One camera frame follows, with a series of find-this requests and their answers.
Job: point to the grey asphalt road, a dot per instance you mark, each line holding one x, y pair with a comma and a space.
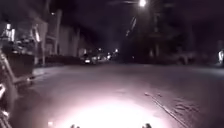
110, 83

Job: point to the pale building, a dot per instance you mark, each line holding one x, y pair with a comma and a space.
68, 41

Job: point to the dark building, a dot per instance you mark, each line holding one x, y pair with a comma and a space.
160, 36

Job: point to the tree trunk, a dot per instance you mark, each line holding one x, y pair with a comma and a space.
58, 31

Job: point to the street lamp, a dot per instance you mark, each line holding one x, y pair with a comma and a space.
142, 3

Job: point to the robot's own part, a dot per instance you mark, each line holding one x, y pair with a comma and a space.
146, 125
74, 126

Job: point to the dark planter box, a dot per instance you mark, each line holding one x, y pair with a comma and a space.
18, 63

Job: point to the bicycle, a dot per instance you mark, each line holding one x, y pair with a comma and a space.
5, 90

